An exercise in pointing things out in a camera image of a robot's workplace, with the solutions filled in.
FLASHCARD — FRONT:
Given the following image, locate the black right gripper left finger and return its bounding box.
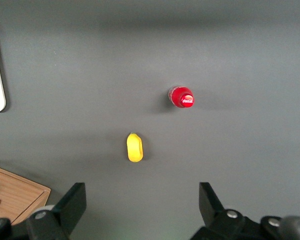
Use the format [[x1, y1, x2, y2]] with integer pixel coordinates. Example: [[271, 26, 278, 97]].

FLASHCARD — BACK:
[[0, 182, 87, 240]]

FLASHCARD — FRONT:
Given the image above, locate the red cola bottle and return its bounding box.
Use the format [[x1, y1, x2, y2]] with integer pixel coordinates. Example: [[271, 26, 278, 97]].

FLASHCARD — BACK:
[[167, 85, 195, 109]]

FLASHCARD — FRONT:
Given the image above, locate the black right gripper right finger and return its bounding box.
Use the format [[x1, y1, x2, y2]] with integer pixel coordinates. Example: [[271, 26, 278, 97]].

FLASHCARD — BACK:
[[189, 182, 285, 240]]

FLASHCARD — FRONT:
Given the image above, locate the yellow lemon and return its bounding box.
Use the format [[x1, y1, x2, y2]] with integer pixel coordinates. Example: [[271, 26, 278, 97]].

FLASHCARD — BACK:
[[126, 132, 144, 163]]

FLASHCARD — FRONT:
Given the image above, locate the oak wooden drawer cabinet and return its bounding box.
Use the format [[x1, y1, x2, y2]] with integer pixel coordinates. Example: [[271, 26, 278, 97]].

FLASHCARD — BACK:
[[0, 164, 52, 226]]

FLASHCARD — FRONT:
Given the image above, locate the oak wooden drawer front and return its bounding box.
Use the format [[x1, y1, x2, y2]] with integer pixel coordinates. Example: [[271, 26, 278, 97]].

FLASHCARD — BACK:
[[0, 167, 45, 225]]

